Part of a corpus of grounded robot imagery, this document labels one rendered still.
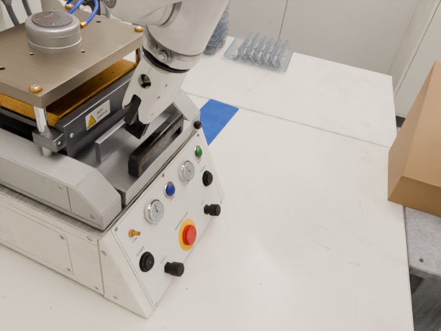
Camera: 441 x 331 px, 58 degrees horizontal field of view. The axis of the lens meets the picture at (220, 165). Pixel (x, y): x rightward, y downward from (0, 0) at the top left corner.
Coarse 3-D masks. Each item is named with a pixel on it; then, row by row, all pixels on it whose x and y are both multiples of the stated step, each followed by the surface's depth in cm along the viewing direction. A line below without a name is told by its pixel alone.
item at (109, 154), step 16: (112, 128) 65; (96, 144) 62; (112, 144) 66; (128, 144) 69; (176, 144) 73; (80, 160) 64; (96, 160) 64; (112, 160) 65; (128, 160) 66; (160, 160) 68; (112, 176) 62; (128, 176) 63; (144, 176) 64; (128, 192) 61
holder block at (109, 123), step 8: (120, 112) 73; (0, 120) 65; (112, 120) 71; (8, 128) 65; (16, 128) 64; (24, 128) 65; (32, 128) 65; (96, 128) 67; (104, 128) 70; (24, 136) 64; (32, 136) 63; (88, 136) 66; (96, 136) 68; (80, 144) 65; (88, 144) 67; (64, 152) 62; (72, 152) 63; (80, 152) 65
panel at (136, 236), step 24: (192, 144) 80; (168, 168) 73; (144, 192) 67; (192, 192) 80; (216, 192) 88; (144, 216) 67; (168, 216) 73; (192, 216) 80; (120, 240) 62; (144, 240) 67; (168, 240) 73; (144, 288) 67
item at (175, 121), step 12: (168, 120) 69; (180, 120) 70; (156, 132) 66; (168, 132) 67; (180, 132) 73; (144, 144) 63; (156, 144) 64; (132, 156) 61; (144, 156) 62; (132, 168) 62
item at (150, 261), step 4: (144, 256) 66; (148, 256) 66; (152, 256) 67; (144, 260) 66; (148, 260) 66; (152, 260) 67; (144, 264) 66; (148, 264) 66; (152, 264) 67; (144, 268) 66; (148, 268) 66
